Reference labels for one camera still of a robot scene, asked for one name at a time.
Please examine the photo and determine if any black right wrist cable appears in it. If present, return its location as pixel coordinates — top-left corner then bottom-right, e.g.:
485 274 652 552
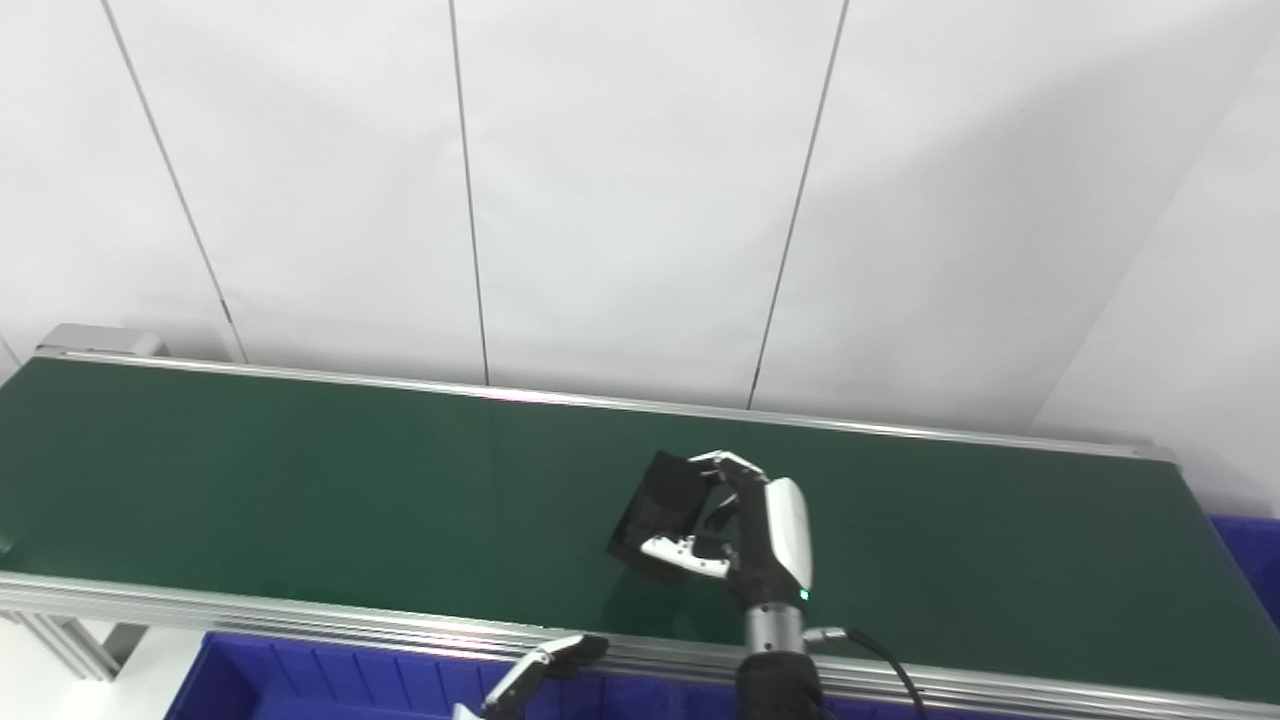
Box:
805 626 926 720

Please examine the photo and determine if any aluminium conveyor support leg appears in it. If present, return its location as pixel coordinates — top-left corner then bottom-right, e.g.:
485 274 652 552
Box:
10 610 146 681

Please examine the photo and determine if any grey conveyor motor housing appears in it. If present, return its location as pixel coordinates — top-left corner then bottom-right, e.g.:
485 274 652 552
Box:
35 323 166 359

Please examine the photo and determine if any green conveyor belt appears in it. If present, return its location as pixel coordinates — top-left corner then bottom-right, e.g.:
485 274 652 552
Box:
0 358 1280 701
0 345 1280 720

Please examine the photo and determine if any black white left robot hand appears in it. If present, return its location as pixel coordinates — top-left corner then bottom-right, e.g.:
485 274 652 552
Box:
450 633 609 720

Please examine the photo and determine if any black block part with cylinder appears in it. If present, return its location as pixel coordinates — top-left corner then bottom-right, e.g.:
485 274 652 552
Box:
607 450 736 584

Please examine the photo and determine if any blue plastic bin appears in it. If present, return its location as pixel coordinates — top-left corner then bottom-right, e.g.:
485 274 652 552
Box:
165 630 671 720
665 672 1001 720
1210 515 1280 626

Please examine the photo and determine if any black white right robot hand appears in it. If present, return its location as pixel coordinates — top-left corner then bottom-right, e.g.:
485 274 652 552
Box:
640 450 814 611

